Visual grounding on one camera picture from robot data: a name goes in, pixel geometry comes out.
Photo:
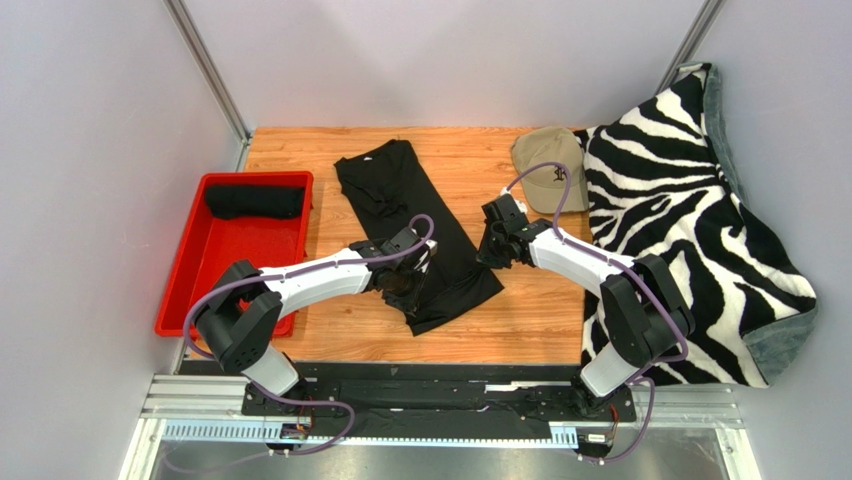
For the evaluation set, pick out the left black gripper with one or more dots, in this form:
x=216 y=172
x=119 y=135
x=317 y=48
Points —
x=409 y=301

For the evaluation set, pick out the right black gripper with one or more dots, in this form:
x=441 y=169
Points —
x=492 y=247

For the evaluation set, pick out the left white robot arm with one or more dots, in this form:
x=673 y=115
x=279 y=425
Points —
x=237 y=318

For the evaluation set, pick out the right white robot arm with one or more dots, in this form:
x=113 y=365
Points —
x=645 y=315

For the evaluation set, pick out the beige baseball cap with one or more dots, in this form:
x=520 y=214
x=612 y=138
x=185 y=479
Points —
x=558 y=177

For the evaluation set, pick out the zebra print blanket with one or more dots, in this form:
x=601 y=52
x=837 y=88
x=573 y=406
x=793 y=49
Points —
x=661 y=181

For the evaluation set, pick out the rolled black t-shirt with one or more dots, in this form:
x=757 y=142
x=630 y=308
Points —
x=230 y=202

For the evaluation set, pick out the red plastic tray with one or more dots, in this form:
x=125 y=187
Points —
x=210 y=245

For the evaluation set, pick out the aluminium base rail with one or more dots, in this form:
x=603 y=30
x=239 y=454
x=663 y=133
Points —
x=192 y=426

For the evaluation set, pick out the right aluminium frame post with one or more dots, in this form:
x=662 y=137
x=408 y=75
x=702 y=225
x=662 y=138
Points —
x=692 y=40

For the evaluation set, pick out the aluminium frame post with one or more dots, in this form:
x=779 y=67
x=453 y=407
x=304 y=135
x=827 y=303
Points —
x=191 y=35
x=692 y=40

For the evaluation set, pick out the left aluminium frame post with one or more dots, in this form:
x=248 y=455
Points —
x=191 y=35

